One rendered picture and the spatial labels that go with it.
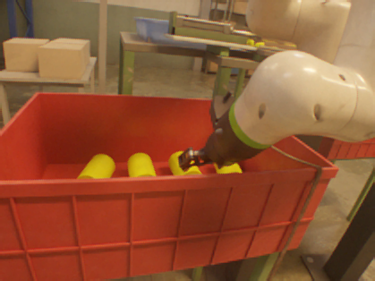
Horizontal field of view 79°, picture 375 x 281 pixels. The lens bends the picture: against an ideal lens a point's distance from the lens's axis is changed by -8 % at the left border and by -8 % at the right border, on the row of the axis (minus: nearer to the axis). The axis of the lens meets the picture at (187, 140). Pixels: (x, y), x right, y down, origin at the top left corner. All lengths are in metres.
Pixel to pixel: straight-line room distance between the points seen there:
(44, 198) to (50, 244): 0.09
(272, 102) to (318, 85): 0.05
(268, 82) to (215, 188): 0.18
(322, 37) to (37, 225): 0.72
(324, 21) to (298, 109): 0.45
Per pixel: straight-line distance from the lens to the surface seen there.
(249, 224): 0.48
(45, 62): 2.09
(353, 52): 0.41
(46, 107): 0.73
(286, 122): 0.31
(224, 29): 1.01
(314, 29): 0.73
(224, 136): 0.40
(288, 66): 0.31
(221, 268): 1.31
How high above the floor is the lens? 1.04
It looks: 25 degrees down
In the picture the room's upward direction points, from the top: 9 degrees clockwise
